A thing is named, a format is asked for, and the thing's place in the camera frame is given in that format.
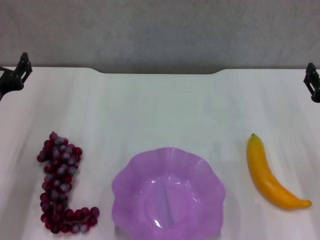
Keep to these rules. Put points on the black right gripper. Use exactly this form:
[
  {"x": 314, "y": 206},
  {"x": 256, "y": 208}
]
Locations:
[{"x": 317, "y": 90}]

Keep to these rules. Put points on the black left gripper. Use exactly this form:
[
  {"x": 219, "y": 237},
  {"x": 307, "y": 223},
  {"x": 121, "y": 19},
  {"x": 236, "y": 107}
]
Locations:
[{"x": 8, "y": 82}]

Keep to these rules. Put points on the yellow banana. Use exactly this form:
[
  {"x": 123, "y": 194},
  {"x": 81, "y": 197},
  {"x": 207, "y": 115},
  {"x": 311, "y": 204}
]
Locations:
[{"x": 260, "y": 172}]

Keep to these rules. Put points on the red grape bunch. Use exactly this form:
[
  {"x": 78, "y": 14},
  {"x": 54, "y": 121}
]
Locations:
[{"x": 57, "y": 175}]

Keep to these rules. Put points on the purple wavy plastic plate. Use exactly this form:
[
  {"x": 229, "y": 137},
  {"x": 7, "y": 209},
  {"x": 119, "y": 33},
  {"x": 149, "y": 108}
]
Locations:
[{"x": 150, "y": 180}]

